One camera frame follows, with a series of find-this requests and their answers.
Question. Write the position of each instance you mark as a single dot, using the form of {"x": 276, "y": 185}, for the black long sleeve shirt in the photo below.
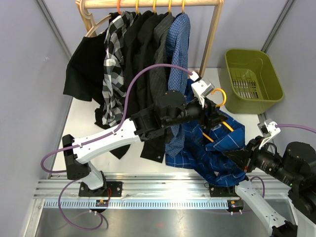
{"x": 138, "y": 52}

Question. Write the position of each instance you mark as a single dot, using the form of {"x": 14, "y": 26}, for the dark blue plaid shirt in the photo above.
{"x": 203, "y": 151}

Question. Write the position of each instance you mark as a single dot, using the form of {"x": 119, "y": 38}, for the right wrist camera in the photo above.
{"x": 269, "y": 131}

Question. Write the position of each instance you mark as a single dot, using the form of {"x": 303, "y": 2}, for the black white plaid shirt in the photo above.
{"x": 114, "y": 91}

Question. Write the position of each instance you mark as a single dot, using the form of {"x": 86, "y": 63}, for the dark pinstripe shirt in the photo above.
{"x": 158, "y": 76}

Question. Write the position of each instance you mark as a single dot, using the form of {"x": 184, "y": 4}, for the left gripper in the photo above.
{"x": 211, "y": 116}

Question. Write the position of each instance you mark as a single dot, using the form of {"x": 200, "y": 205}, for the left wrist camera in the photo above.
{"x": 200, "y": 87}

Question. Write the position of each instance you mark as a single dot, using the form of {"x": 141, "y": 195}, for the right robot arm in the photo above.
{"x": 296, "y": 168}

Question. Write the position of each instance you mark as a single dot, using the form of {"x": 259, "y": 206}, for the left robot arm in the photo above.
{"x": 150, "y": 123}

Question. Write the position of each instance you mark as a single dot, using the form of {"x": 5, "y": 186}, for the aluminium mounting rail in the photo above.
{"x": 165, "y": 191}

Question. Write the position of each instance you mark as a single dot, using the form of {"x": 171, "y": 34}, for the green plastic basket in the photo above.
{"x": 250, "y": 82}

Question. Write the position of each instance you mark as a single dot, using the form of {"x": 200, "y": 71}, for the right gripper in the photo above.
{"x": 243, "y": 157}

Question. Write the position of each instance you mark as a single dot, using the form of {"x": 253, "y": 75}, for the black t-shirt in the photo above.
{"x": 84, "y": 72}

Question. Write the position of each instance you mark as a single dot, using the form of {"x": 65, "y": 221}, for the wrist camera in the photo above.
{"x": 200, "y": 87}
{"x": 269, "y": 131}

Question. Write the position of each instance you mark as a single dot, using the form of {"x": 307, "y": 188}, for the light blue checked shirt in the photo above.
{"x": 177, "y": 45}

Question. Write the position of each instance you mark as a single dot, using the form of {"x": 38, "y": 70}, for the yellow hanger hook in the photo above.
{"x": 169, "y": 6}
{"x": 137, "y": 7}
{"x": 155, "y": 7}

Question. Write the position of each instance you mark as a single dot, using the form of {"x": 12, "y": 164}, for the yellow hanger of blue shirt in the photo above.
{"x": 220, "y": 118}

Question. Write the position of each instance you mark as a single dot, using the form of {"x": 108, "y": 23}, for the wooden curved hanger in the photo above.
{"x": 94, "y": 26}

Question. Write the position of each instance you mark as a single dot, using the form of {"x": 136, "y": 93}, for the orange hanger hook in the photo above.
{"x": 118, "y": 7}

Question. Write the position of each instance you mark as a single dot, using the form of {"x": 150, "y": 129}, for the wooden clothes rack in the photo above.
{"x": 85, "y": 5}

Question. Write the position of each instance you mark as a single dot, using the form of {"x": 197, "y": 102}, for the yellow hanger of checked shirt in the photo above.
{"x": 183, "y": 6}

